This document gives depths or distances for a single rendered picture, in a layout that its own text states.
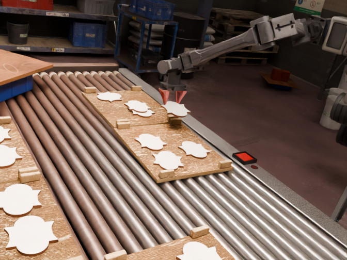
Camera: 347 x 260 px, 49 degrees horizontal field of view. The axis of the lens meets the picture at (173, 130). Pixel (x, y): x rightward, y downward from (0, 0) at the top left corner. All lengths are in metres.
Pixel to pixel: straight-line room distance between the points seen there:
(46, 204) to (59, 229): 0.12
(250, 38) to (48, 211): 0.90
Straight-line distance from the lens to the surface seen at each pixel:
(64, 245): 1.05
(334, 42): 1.90
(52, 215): 1.14
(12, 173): 1.32
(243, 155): 1.66
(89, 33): 5.97
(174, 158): 1.47
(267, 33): 1.41
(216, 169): 1.48
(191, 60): 1.60
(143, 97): 2.04
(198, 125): 1.87
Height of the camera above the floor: 1.66
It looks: 25 degrees down
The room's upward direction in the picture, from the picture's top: 11 degrees clockwise
